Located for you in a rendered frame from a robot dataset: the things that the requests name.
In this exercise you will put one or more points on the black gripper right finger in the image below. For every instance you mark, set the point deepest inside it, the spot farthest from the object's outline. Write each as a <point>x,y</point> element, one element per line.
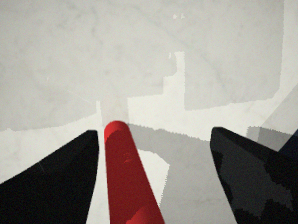
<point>260,184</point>

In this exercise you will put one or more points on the red peg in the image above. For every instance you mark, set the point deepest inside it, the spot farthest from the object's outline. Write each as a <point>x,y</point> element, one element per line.
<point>131,199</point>

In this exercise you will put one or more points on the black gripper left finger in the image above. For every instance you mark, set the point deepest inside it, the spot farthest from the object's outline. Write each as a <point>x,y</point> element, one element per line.
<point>58,189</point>

